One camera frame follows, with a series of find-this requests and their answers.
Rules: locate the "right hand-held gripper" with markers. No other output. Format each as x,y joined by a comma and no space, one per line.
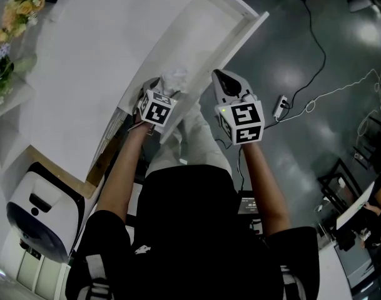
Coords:
245,120

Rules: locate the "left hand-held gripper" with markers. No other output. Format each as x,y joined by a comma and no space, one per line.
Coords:
155,111

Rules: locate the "white plastic bag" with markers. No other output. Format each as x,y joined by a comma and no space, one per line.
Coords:
174,80

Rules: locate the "person's right forearm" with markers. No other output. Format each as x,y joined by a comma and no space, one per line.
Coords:
262,186

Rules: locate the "person's left forearm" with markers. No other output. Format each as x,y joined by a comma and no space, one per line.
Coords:
124,167

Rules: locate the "person's light trousers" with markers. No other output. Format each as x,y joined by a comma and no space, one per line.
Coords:
193,142

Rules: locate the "white power strip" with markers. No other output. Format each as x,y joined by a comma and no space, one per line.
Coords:
280,106

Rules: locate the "white desk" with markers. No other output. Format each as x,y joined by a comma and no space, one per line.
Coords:
93,58

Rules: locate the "black display unit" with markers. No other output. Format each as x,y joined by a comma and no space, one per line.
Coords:
247,205

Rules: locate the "person's black T-shirt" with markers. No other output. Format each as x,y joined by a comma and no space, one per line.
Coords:
193,230

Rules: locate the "pale green vase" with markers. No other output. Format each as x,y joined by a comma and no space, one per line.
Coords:
26,65

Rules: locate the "white appliance with black top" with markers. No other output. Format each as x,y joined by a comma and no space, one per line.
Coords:
46,205

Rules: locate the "orange flower bouquet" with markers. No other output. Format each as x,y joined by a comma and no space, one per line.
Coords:
21,8

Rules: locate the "white table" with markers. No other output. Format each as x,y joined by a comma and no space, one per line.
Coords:
354,208

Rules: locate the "black metal frame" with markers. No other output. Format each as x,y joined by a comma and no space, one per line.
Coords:
323,180

